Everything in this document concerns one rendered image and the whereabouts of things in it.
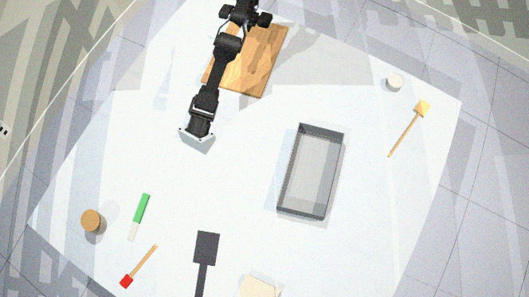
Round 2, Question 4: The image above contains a wooden board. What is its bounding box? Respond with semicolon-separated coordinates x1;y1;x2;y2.
200;23;288;99

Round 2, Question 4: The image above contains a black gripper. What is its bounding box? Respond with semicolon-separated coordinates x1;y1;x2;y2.
218;0;272;32

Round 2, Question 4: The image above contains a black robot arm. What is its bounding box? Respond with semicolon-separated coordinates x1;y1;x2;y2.
185;0;259;139

